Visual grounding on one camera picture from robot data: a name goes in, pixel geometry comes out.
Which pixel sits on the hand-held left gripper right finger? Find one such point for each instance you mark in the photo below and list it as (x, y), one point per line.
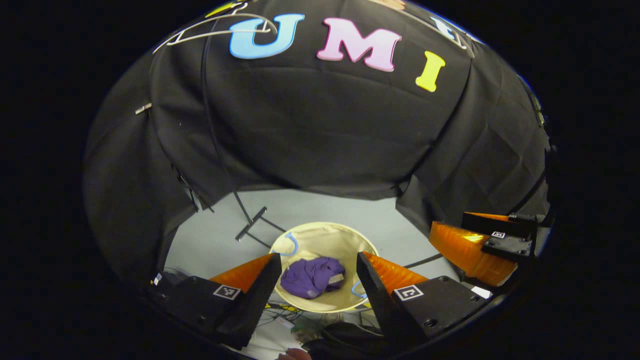
(380, 305)

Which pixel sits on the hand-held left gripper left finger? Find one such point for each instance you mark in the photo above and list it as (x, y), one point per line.
(255, 305)

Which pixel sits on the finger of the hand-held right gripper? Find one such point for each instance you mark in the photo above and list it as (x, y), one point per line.
(465, 250)
(500, 224)

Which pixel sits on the cream round laundry hamper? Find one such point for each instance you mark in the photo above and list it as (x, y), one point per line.
(320, 240)

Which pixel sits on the person's dark clothing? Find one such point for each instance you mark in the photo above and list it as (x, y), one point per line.
(350, 340)

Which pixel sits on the black backdrop cloth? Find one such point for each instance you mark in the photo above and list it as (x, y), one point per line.
(325, 130)

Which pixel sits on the silver metal clip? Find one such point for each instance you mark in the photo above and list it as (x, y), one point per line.
(143, 108)

